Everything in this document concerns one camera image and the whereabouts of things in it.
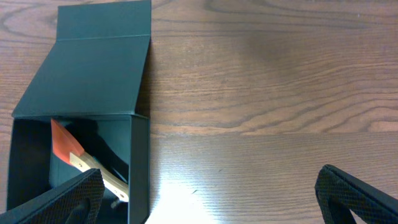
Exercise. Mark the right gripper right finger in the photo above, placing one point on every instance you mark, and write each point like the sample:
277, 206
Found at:
340, 195

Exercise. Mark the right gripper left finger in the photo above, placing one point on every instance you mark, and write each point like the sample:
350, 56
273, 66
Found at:
78, 200

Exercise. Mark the orange scraper wooden handle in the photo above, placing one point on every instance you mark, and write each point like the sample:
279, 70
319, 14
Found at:
70, 151

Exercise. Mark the dark green box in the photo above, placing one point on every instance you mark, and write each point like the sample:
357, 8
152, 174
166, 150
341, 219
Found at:
90, 83

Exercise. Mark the small claw hammer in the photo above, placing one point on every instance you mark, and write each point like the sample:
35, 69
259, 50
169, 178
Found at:
116, 203

